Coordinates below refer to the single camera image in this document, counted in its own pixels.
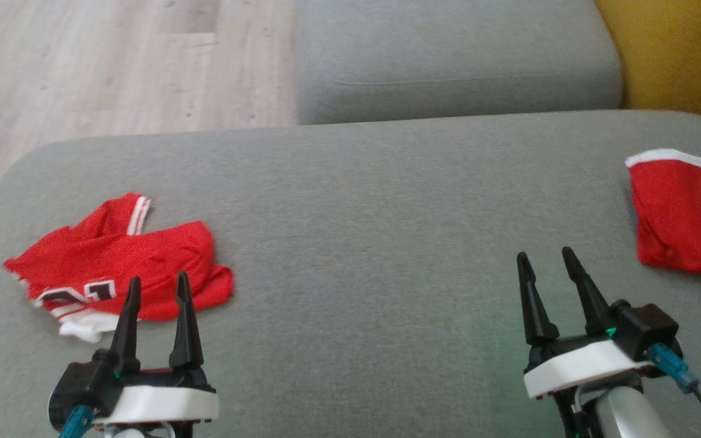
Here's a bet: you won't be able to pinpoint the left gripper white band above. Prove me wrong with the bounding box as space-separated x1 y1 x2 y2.
91 271 220 425

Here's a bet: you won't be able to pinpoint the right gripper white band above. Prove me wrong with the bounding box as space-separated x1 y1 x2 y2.
515 246 657 401

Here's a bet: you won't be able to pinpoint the red jersey with number print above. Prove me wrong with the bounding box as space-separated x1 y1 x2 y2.
2 192 235 344

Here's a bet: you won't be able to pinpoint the red shorts with white trim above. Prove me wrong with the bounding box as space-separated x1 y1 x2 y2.
624 148 701 286

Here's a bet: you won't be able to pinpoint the large grey sofa seat cushion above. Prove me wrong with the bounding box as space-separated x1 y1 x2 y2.
0 109 701 438

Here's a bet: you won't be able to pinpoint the grey sofa back cushion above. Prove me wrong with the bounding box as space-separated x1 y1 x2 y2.
295 0 626 126

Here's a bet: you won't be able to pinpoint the large yellow sofa backrest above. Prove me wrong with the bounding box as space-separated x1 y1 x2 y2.
593 0 701 135

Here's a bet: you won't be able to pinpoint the blue left camera cable connector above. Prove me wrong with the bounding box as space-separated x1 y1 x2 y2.
57 404 96 438

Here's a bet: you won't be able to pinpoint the blue camera cable connector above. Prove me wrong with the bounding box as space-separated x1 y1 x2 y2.
57 404 96 438
650 342 701 436

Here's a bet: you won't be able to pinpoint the blue right camera cable connector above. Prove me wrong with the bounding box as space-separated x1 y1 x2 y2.
650 342 701 436

